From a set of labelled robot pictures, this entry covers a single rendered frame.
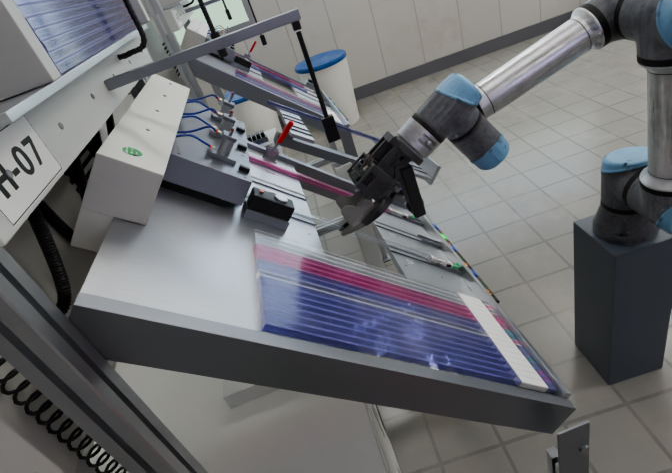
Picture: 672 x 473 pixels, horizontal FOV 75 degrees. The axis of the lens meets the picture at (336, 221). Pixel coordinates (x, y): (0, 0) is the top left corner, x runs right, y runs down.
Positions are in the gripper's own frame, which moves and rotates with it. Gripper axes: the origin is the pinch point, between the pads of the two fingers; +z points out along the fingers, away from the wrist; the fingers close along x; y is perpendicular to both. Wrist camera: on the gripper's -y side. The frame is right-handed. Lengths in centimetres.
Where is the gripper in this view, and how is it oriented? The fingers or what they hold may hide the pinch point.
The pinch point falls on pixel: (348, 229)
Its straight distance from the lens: 88.4
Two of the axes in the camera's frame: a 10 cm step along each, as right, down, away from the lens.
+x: 2.2, 4.8, -8.5
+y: -7.3, -5.0, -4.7
